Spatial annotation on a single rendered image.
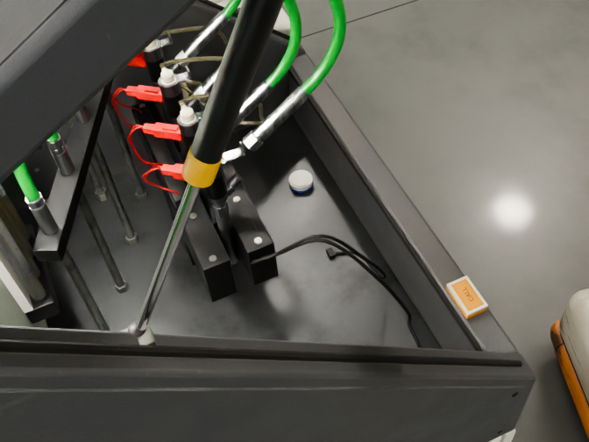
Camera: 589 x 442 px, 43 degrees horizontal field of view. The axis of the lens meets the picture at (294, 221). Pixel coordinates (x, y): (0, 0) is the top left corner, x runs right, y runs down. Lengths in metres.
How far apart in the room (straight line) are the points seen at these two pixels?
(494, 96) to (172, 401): 2.17
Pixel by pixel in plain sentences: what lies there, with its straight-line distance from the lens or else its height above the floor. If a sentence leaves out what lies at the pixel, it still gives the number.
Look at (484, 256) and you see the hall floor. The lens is 2.19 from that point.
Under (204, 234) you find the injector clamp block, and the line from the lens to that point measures 1.00.
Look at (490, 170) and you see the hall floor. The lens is 2.39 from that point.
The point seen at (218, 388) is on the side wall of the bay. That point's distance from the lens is 0.58.
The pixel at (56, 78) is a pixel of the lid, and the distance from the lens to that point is 0.30.
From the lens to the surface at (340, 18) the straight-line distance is 0.84.
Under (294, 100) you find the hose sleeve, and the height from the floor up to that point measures 1.17.
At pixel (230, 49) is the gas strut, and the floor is 1.54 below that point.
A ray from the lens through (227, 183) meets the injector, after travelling 0.94.
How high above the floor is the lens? 1.77
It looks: 52 degrees down
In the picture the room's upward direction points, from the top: 6 degrees counter-clockwise
